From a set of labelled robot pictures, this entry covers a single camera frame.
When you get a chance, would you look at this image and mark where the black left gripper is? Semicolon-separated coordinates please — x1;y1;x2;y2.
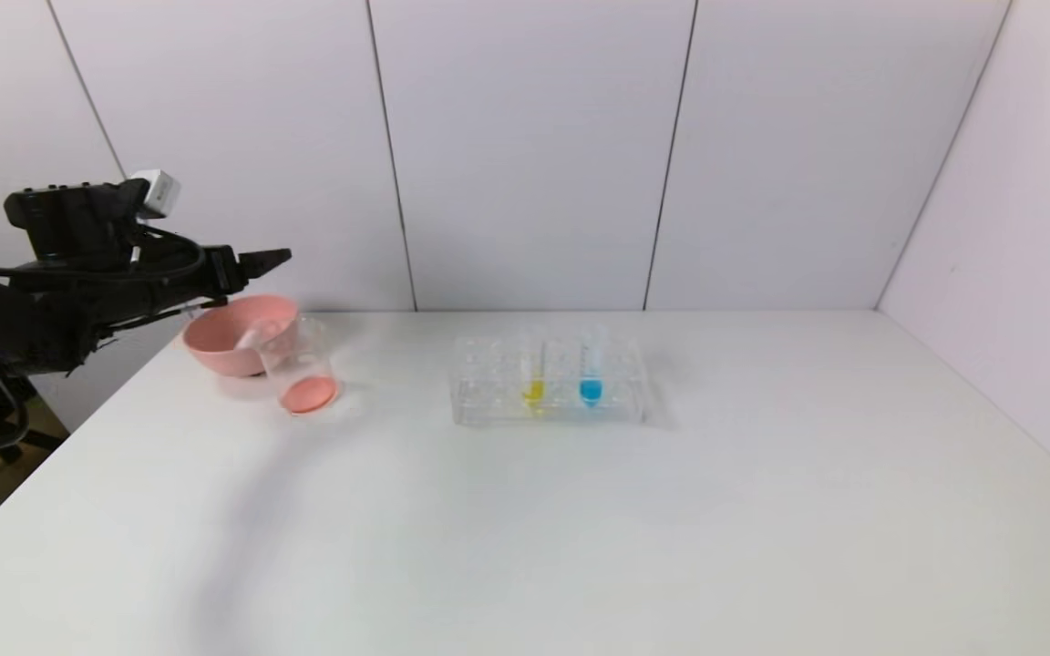
145;243;293;307

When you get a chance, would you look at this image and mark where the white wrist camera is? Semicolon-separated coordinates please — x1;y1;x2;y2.
129;169;182;220

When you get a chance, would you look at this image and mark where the test tube with red pigment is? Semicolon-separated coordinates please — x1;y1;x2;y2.
233;319;282;353

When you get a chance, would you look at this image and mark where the clear glass beaker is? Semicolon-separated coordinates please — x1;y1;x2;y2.
256;317;341;418

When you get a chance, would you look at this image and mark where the clear acrylic test tube rack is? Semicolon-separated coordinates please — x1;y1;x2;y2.
449;335;647;425

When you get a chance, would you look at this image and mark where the test tube with blue pigment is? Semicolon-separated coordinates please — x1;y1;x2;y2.
578;326;607;407

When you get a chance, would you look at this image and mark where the test tube with yellow pigment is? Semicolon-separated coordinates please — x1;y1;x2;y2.
520;328;547;407

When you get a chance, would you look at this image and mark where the pink plastic bowl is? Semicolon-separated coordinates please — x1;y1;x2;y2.
183;295;302;378

